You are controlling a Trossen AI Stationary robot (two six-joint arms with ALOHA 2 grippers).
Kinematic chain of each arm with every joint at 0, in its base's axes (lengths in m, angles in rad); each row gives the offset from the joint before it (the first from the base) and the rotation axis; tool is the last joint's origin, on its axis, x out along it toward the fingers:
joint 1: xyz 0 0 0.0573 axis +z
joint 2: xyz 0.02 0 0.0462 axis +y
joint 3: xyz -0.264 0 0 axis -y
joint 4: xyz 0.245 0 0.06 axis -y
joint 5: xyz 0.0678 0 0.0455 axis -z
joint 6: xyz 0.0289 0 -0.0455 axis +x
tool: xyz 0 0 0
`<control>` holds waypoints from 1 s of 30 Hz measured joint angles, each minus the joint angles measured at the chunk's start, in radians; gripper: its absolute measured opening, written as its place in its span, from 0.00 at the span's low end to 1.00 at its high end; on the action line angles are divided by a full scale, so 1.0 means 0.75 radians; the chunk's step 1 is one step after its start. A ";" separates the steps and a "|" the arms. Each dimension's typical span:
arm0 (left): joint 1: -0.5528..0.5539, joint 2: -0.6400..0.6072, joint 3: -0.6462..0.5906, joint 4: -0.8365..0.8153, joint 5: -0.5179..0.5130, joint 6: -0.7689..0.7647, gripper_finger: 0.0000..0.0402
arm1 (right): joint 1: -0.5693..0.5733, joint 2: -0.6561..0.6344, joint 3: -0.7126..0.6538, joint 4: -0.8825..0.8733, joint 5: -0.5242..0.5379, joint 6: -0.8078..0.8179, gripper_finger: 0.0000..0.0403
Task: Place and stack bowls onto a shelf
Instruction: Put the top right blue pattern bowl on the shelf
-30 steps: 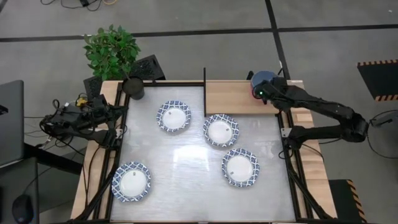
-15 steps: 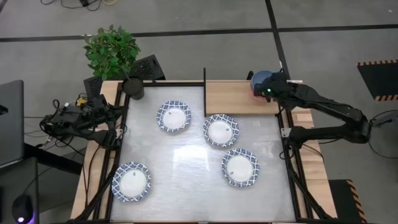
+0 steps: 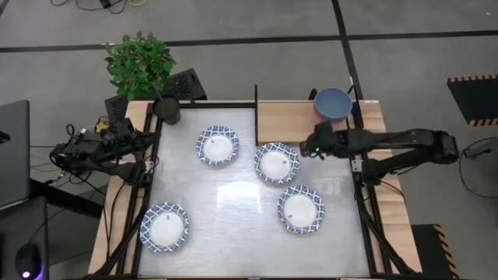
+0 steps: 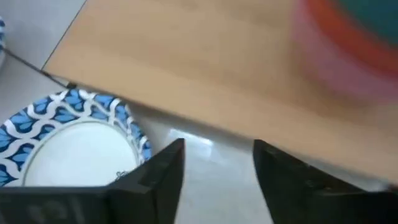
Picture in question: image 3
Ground blue patterned plate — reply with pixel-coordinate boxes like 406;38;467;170
276;184;327;236

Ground black mat with hazard stripes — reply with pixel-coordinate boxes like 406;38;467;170
446;74;498;128
411;223;461;280

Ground black cables on floor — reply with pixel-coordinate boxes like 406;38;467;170
50;0;149;15

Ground grey laptop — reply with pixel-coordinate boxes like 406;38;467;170
0;100;32;210

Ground black plant pot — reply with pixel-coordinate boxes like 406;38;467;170
152;95;182;126

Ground pink plastic bowl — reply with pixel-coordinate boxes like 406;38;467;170
313;101;349;131

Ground grey desk surface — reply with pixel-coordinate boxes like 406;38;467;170
0;195;51;280

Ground wooden shelf with black frame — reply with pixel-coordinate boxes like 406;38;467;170
254;83;366;147

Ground small black perforated stand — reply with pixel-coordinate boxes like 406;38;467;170
103;95;130;126

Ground green leafy plant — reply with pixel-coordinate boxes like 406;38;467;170
103;30;177;101

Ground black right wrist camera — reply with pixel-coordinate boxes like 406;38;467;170
299;134;324;160

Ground black looped floor cable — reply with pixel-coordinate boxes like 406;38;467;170
458;136;498;200

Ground large black perforated stand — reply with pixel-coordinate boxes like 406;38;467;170
162;68;209;102

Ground blue plastic bowl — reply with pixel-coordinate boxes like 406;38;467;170
314;87;353;122

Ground black computer mouse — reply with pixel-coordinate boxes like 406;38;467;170
15;243;44;280

